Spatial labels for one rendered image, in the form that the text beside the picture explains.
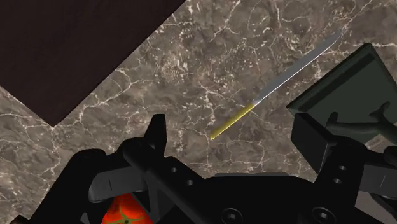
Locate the red tomato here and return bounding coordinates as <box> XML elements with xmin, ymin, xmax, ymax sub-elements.
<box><xmin>101</xmin><ymin>193</ymin><xmax>154</xmax><ymax>224</ymax></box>

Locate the yellow-handled kitchen knife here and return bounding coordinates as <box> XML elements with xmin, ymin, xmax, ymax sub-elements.
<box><xmin>209</xmin><ymin>29</ymin><xmax>344</xmax><ymax>141</ymax></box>

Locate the dark green square tray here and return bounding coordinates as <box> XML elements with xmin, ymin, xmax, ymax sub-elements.
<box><xmin>286</xmin><ymin>43</ymin><xmax>397</xmax><ymax>146</ymax></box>

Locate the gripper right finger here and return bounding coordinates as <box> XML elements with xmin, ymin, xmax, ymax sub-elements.
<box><xmin>290</xmin><ymin>112</ymin><xmax>397</xmax><ymax>224</ymax></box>

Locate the dark green figure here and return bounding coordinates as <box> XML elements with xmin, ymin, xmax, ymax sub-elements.
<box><xmin>324</xmin><ymin>101</ymin><xmax>397</xmax><ymax>145</ymax></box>

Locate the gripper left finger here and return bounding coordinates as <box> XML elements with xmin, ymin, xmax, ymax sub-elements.
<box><xmin>10</xmin><ymin>113</ymin><xmax>206</xmax><ymax>224</ymax></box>

